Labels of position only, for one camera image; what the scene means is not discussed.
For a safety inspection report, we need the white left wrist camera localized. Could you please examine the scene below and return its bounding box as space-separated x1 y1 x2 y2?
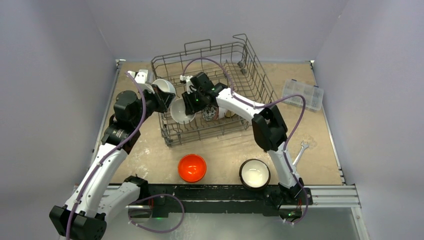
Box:
127 69 154 94

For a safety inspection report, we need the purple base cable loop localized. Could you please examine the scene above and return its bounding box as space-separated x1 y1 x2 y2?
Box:
127 193 185 234

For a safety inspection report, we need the black bowl white inside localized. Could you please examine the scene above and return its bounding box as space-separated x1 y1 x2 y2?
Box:
239 158 271 191

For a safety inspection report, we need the silver wrench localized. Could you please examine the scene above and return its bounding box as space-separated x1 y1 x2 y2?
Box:
293 141 310 166

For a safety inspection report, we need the plain white bowl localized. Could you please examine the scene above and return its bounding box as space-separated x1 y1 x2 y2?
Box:
170 98 196 124

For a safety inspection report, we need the grey wire dish rack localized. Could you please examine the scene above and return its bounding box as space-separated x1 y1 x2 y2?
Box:
150 33 277 147

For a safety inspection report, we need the floral patterned bowl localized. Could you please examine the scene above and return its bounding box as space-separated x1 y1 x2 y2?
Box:
201 104 219 122

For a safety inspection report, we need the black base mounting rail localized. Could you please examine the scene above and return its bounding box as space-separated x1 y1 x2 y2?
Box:
130 183 314 219

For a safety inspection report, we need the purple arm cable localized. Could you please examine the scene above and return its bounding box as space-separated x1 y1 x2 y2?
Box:
182 57 310 226
64 71 147 240

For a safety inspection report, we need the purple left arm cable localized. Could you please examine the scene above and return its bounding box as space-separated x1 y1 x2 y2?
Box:
64 71 147 240

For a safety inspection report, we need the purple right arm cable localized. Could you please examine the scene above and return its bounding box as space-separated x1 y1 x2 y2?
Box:
182 57 310 226

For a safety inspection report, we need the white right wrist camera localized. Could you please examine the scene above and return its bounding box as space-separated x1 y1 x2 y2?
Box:
179 75 196 94

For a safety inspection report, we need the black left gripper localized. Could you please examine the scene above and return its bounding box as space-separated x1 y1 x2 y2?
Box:
132 84 175 128

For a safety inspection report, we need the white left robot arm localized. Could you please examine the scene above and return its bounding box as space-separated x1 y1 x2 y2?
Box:
49 80 176 240

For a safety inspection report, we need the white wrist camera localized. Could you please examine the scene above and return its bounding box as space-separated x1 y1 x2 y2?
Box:
179 75 196 94
127 69 154 94

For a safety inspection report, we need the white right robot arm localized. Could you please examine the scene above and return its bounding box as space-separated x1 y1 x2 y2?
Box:
179 72 308 204

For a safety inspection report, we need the clear plastic organizer box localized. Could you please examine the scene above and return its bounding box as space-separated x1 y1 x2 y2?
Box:
282 79 324 112

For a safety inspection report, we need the orange bowl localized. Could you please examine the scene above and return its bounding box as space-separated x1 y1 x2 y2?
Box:
177 154 207 183

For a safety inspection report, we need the brown gold patterned bowl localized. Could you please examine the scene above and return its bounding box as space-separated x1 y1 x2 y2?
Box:
225 111 235 118

